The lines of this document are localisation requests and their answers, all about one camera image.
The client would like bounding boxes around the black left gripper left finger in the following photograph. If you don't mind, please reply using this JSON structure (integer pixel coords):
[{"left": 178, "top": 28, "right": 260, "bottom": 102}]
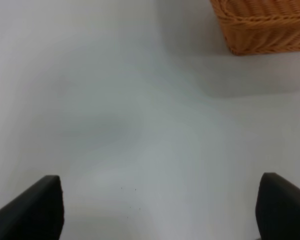
[{"left": 0, "top": 175, "right": 65, "bottom": 240}]

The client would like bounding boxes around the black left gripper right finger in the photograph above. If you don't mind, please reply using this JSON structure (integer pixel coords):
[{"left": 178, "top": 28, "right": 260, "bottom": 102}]
[{"left": 255, "top": 172, "right": 300, "bottom": 240}]

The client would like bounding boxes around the orange wicker basket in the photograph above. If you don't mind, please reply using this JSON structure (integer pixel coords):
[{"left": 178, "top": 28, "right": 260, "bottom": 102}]
[{"left": 210, "top": 0, "right": 300, "bottom": 56}]

